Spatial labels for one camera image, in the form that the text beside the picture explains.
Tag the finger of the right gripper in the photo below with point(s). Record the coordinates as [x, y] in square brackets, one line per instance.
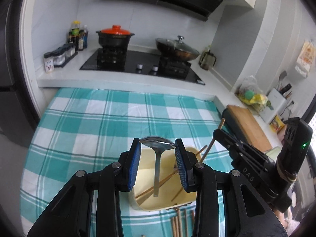
[227, 141]

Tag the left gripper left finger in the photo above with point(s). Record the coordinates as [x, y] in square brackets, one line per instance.
[117, 177]

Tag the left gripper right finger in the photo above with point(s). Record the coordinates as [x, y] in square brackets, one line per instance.
[205, 182]

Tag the metal spoon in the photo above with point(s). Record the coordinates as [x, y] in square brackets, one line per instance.
[159, 145]

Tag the wooden cutting board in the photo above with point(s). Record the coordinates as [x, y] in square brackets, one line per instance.
[247, 127]

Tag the light green tray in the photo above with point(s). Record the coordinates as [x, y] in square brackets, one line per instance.
[273, 153]

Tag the cream utensil holder box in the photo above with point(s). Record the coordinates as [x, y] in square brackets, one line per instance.
[171, 193]

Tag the yellow snack packet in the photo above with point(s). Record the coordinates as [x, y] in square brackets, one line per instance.
[276, 124]

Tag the plastic bag with sponges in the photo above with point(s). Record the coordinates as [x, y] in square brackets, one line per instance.
[251, 95]

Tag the teal plaid tablecloth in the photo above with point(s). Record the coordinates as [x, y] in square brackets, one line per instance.
[88, 129]

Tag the white knife block holder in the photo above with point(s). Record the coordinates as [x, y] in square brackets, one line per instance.
[276, 100]

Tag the dark glass kettle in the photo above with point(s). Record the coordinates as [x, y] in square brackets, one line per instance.
[207, 59]

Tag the wok with glass lid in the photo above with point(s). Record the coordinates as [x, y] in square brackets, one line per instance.
[176, 49]

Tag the black gas stove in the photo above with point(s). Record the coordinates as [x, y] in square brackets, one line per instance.
[138, 62]

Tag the hanging paper bag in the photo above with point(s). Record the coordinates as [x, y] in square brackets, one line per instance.
[305, 59]

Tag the black pot orange lid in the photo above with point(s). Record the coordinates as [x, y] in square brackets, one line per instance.
[114, 37]

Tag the sauce bottles cluster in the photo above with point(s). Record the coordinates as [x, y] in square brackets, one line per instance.
[78, 35]

